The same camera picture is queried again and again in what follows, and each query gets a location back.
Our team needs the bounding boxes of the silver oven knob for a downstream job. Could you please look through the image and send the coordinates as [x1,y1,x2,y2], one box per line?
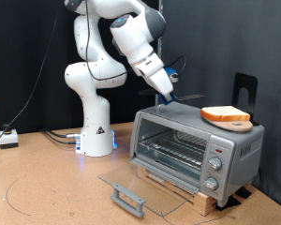
[208,156,224,172]
[203,176,220,192]

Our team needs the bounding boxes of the wire oven rack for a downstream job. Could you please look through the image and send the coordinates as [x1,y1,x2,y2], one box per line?
[137,128,208,171]

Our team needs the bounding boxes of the emergency stop button box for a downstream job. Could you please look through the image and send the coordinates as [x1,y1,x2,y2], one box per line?
[0,123,20,150]

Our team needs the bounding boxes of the white bread slice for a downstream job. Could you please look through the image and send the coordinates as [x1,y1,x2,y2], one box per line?
[200,105,252,123]

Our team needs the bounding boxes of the wooden slatted crate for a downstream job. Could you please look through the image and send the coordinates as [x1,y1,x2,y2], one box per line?
[136,164,218,218]

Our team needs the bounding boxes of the silver toaster oven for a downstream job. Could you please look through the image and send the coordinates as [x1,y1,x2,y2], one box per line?
[129,101,266,208]

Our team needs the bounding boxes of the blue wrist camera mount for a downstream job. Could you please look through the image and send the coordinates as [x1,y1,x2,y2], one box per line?
[164,67,180,83]

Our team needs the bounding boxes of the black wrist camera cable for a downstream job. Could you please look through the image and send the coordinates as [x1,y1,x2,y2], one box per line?
[83,0,188,83]

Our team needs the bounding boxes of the black foam pad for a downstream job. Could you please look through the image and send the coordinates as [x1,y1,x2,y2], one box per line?
[214,195,242,212]
[235,185,253,200]

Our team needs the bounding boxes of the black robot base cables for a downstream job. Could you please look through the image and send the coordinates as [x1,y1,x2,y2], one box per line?
[40,127,82,146]

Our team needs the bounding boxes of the round wooden cutting board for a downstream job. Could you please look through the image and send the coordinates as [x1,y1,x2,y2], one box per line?
[202,115,255,133]

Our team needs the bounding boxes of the long black hanging cable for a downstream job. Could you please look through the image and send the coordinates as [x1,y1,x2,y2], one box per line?
[0,7,62,158]

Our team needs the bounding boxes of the glass oven door with handle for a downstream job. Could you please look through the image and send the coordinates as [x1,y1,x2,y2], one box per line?
[97,157,200,219]

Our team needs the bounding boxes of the vertical metal pole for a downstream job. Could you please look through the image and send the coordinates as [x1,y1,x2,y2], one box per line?
[155,0,164,106]

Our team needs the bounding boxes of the black metal bookend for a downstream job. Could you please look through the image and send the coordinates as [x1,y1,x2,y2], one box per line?
[231,72,261,127]

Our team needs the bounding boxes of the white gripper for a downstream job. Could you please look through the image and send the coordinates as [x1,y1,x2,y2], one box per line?
[132,56,176,104]

